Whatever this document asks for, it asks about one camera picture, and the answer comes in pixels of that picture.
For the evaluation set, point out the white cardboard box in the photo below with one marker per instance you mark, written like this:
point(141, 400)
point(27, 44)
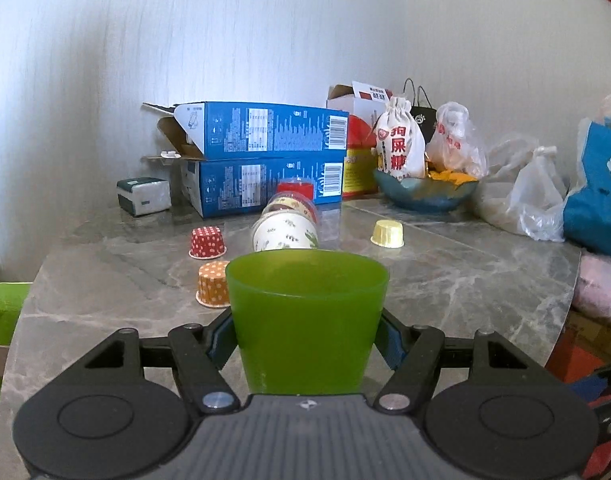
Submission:
point(358, 105)

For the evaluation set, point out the clear jar with red lid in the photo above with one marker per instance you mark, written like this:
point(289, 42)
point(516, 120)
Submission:
point(295, 191)

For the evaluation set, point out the black paper bag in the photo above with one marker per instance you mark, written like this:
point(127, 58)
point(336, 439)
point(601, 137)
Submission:
point(425, 115)

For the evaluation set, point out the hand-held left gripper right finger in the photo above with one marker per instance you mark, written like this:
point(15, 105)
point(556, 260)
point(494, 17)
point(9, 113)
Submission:
point(389, 341)

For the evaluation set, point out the clear plastic bag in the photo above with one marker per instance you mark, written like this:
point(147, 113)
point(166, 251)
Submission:
point(525, 195)

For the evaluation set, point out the orange snacks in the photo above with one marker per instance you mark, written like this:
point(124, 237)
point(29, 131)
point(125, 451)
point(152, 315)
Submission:
point(450, 176)

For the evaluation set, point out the red yellow tin box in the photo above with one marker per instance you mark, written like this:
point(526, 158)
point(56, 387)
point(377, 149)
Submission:
point(358, 160)

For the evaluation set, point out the blue ceramic bowl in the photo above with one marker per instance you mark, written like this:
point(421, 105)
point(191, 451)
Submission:
point(425, 196)

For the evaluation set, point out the red polka dot paper cup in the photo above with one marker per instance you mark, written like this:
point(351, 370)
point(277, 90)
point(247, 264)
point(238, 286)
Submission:
point(207, 242)

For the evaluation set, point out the orange polka dot paper cup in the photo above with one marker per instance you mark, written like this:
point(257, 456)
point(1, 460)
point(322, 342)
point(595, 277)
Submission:
point(213, 285)

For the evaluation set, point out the green plastic cup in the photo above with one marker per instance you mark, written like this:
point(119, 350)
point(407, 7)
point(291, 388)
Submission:
point(305, 320)

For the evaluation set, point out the blue cardboard box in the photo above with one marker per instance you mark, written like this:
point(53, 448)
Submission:
point(265, 127)
point(265, 182)

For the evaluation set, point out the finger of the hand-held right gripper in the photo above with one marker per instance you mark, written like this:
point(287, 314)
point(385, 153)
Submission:
point(590, 385)

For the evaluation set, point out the white leaf print paper cup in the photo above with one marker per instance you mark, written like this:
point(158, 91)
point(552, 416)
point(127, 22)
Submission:
point(285, 232)

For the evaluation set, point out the white plastic bag red print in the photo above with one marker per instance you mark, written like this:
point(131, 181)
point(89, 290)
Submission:
point(455, 142)

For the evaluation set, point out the yellow paper cup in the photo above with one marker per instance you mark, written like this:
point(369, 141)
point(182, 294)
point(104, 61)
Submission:
point(388, 234)

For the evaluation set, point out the pink cloth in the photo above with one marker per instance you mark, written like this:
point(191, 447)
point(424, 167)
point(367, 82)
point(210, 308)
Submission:
point(603, 285)

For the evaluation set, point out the blue shopping bag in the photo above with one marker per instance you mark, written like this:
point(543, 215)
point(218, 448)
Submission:
point(598, 200)

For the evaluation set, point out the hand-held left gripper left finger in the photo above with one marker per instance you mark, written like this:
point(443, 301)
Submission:
point(219, 346)

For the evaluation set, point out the green cardboard box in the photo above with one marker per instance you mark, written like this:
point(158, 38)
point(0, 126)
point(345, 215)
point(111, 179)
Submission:
point(3, 307)

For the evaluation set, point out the green white tissue pack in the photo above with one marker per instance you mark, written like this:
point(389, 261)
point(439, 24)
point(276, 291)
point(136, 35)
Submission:
point(144, 196)

